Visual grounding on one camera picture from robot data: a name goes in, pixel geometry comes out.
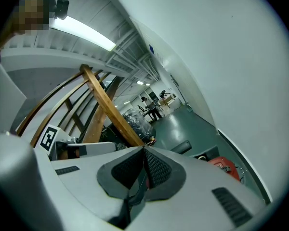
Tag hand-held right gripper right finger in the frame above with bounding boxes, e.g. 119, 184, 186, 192
124, 146, 272, 231

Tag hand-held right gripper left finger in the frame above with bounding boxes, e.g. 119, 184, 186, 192
50, 146, 148, 230

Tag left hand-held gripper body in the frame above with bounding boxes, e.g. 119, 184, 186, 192
35, 125, 127, 162

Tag red vacuum cleaner canister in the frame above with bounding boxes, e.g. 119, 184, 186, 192
208, 156, 241, 182

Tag plastic-wrapped pallet of black goods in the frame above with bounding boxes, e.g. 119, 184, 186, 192
121, 108, 156, 141

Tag black box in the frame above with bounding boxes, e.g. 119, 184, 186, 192
194, 145, 219, 161

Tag black flat case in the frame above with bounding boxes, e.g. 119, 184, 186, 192
170, 140, 193, 154

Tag person's white shirt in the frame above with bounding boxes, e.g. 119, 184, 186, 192
0, 47, 27, 135

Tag long ceiling light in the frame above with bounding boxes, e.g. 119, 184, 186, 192
49, 15, 117, 52

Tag person's head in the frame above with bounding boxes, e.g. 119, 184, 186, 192
0, 0, 51, 53

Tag wooden ladder frame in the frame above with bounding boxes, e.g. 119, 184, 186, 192
15, 64, 145, 148

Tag black head-mounted camera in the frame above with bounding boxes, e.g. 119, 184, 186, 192
42, 0, 70, 20

